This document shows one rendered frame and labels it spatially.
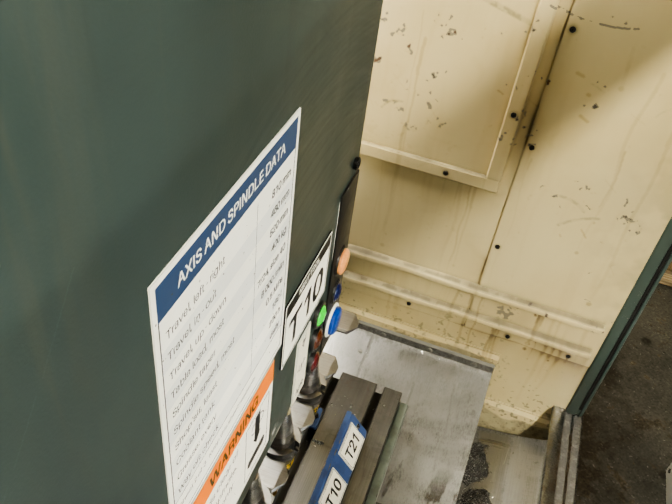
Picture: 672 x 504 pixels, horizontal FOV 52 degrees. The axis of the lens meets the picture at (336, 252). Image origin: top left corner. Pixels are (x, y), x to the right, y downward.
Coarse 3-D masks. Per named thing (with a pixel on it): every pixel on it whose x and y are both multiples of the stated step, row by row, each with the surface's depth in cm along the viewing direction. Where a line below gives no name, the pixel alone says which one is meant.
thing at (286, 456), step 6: (294, 426) 105; (294, 432) 105; (294, 438) 104; (300, 438) 104; (294, 444) 104; (270, 450) 102; (276, 450) 102; (282, 450) 102; (288, 450) 102; (270, 456) 102; (276, 456) 102; (282, 456) 102; (288, 456) 102; (288, 462) 103
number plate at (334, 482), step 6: (330, 474) 130; (336, 474) 131; (330, 480) 129; (336, 480) 131; (342, 480) 132; (324, 486) 128; (330, 486) 129; (336, 486) 130; (342, 486) 132; (324, 492) 127; (330, 492) 129; (336, 492) 130; (342, 492) 131; (324, 498) 127; (330, 498) 128; (336, 498) 129
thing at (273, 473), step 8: (264, 464) 101; (272, 464) 101; (280, 464) 101; (264, 472) 100; (272, 472) 100; (280, 472) 100; (264, 480) 99; (272, 480) 99; (280, 480) 100; (272, 488) 98
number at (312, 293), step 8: (320, 272) 57; (312, 280) 55; (320, 280) 58; (312, 288) 56; (320, 288) 59; (304, 296) 54; (312, 296) 57; (304, 304) 55; (312, 304) 58; (304, 312) 56; (304, 320) 57
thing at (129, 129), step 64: (0, 0) 15; (64, 0) 17; (128, 0) 20; (192, 0) 24; (256, 0) 29; (320, 0) 37; (0, 64) 16; (64, 64) 18; (128, 64) 21; (192, 64) 25; (256, 64) 31; (320, 64) 40; (0, 128) 17; (64, 128) 19; (128, 128) 22; (192, 128) 27; (256, 128) 33; (320, 128) 44; (0, 192) 17; (64, 192) 20; (128, 192) 23; (192, 192) 28; (320, 192) 50; (0, 256) 18; (64, 256) 21; (128, 256) 25; (0, 320) 19; (64, 320) 22; (128, 320) 26; (0, 384) 20; (64, 384) 23; (128, 384) 28; (0, 448) 21; (64, 448) 25; (128, 448) 30
